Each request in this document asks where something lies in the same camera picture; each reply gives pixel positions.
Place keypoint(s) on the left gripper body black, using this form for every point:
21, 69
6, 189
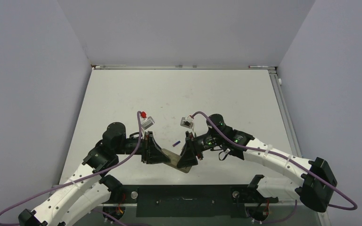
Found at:
145, 150

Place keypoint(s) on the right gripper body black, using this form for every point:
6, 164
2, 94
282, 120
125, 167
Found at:
196, 143

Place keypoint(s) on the white grey remote control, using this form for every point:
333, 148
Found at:
174, 159

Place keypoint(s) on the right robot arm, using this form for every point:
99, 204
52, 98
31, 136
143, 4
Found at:
311, 181

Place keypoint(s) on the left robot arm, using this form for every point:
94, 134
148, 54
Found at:
91, 184

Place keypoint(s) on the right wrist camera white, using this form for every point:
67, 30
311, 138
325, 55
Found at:
187, 122

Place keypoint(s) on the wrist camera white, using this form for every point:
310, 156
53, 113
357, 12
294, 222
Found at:
147, 123
187, 122

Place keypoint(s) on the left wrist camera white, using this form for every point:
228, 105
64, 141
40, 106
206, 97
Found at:
147, 123

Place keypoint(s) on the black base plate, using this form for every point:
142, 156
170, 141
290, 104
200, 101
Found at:
186, 201

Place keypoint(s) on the aluminium rail right edge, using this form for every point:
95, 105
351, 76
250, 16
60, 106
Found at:
288, 124

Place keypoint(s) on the aluminium rail edge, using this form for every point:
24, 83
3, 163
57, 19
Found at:
288, 124
182, 67

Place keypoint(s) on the aluminium rail back edge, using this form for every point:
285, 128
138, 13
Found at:
182, 67

